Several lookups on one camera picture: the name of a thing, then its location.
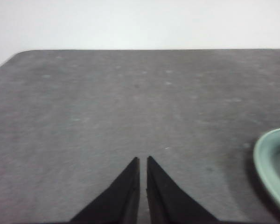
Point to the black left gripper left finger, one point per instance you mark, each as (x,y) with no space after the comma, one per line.
(121,196)

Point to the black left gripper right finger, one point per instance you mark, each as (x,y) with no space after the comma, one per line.
(168,198)

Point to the green round plate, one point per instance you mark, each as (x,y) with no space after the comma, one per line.
(266,158)

